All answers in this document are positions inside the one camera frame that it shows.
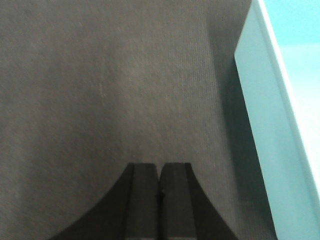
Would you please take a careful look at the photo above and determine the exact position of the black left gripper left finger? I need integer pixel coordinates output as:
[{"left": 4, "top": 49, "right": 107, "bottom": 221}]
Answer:
[{"left": 53, "top": 163, "right": 159, "bottom": 240}]

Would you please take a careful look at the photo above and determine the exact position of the grey conveyor belt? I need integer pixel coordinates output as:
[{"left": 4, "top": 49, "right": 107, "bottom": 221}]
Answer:
[{"left": 0, "top": 0, "right": 276, "bottom": 240}]

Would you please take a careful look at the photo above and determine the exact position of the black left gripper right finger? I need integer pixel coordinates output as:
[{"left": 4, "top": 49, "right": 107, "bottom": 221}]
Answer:
[{"left": 159, "top": 162, "right": 237, "bottom": 240}]

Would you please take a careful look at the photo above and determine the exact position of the light blue plastic bin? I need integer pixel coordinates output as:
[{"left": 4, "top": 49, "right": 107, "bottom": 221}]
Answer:
[{"left": 234, "top": 0, "right": 320, "bottom": 240}]

